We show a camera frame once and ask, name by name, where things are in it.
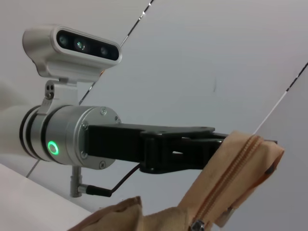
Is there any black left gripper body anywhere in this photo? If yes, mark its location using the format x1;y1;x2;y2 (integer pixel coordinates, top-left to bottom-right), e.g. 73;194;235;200
85;122;216;175

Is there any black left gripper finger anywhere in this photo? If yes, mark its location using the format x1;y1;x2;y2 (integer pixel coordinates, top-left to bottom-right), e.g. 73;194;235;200
213;131;279;145
167;136;226;167

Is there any khaki canvas food bag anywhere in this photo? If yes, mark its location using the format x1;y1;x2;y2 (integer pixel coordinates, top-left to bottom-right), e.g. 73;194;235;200
72;130;286;231

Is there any silver zipper pull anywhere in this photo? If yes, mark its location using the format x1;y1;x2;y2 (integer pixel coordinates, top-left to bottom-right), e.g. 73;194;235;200
191;218;205;231

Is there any left gripper cable with connector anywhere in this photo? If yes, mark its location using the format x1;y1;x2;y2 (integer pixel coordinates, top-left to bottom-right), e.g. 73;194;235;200
69;165;142;198

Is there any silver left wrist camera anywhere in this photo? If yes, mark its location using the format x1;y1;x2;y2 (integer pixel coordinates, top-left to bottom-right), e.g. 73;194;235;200
22;24;123;116

